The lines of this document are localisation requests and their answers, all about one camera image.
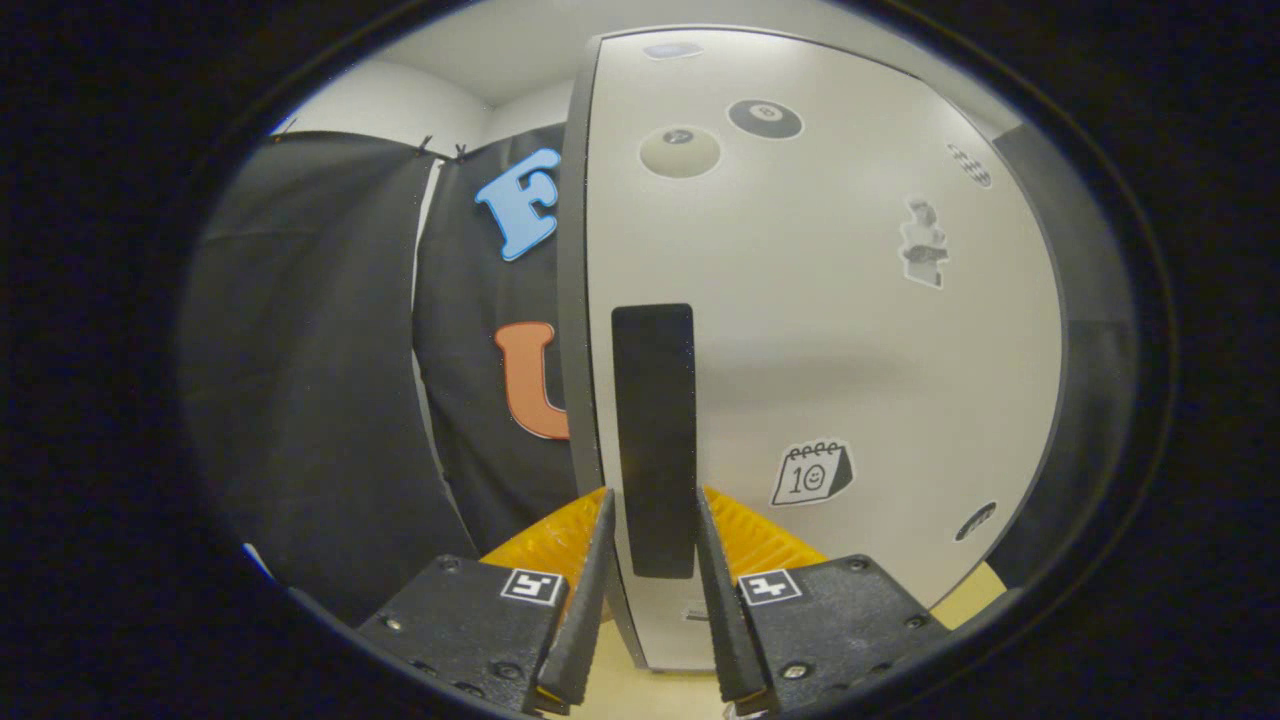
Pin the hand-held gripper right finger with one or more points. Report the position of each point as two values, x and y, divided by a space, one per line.
725 620

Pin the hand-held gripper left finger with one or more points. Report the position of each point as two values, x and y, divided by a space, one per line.
590 610

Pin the grey shoe cabinet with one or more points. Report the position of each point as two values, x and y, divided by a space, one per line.
580 350

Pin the beige shoe cabinet door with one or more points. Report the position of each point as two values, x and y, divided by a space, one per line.
800 330

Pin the black backdrop cloth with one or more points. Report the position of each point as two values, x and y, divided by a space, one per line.
300 380

